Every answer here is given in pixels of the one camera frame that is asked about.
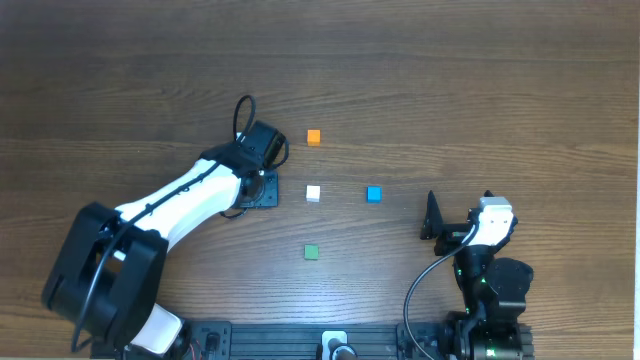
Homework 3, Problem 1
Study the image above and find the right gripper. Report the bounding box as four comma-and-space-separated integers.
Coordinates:
419, 189, 520, 257

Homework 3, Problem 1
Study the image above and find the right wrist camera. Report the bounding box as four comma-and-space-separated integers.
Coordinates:
467, 196, 516, 247

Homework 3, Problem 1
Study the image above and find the mounting rail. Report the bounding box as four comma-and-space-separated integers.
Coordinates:
177, 320, 536, 360

